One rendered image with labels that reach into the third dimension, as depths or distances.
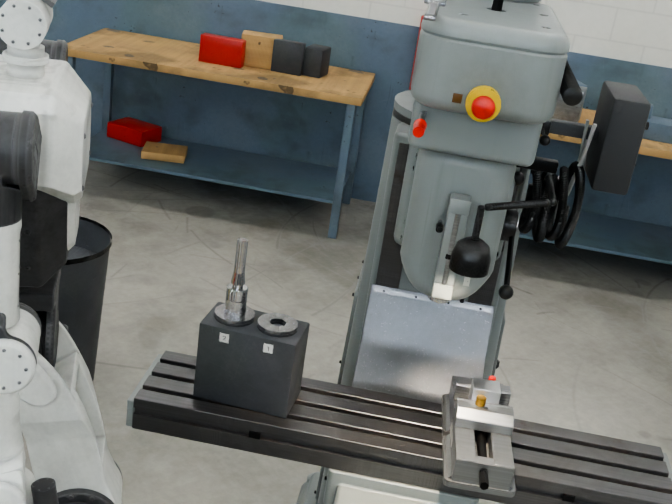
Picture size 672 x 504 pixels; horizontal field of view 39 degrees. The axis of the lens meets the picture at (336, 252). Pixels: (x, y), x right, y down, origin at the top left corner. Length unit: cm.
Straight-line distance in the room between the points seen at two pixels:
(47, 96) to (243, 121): 509
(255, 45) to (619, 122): 387
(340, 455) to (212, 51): 395
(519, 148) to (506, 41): 23
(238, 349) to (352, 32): 427
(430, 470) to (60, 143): 115
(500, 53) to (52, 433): 97
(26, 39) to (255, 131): 507
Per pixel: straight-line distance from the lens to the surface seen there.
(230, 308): 207
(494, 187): 184
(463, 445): 201
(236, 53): 570
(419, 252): 189
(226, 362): 209
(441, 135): 177
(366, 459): 210
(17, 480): 139
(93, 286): 371
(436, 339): 242
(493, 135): 177
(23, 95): 133
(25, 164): 119
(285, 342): 202
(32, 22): 136
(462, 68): 165
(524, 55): 164
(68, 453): 165
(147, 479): 349
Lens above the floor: 211
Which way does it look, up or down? 23 degrees down
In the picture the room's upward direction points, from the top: 9 degrees clockwise
